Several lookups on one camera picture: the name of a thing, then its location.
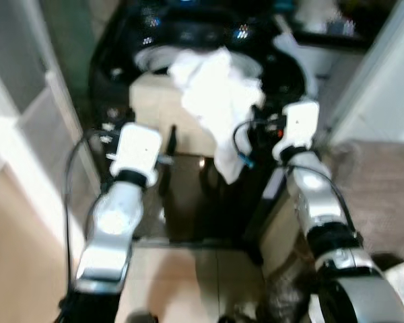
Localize white garment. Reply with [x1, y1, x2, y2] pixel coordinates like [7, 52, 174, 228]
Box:
[167, 47, 267, 186]

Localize black top-load washing machine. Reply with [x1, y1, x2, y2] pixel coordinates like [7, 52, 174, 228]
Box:
[88, 0, 310, 250]

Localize grey counter cabinet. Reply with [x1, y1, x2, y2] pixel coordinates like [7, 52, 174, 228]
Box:
[276, 30, 364, 129]

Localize white low cabinet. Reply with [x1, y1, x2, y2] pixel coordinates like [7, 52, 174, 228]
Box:
[256, 192, 307, 270]

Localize stacked white bowls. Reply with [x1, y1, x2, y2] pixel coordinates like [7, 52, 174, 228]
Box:
[300, 0, 344, 33]

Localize clear plastic container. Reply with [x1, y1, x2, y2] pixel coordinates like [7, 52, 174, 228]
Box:
[327, 20, 356, 38]

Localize white door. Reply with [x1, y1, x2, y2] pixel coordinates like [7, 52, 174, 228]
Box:
[327, 0, 404, 145]

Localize grey patterned rug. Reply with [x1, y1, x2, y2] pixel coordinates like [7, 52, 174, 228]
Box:
[263, 140, 404, 323]

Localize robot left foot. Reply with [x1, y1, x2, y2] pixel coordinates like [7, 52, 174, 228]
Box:
[130, 312, 157, 323]

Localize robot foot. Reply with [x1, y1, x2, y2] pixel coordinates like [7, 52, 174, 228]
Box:
[219, 313, 257, 323]
[130, 312, 157, 323]

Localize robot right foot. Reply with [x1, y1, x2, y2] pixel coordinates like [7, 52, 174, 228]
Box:
[219, 313, 257, 323]

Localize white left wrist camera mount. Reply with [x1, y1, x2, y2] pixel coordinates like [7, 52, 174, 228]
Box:
[109, 122, 164, 179]

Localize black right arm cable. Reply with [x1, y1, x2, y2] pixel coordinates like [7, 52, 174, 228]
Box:
[231, 118, 356, 236]

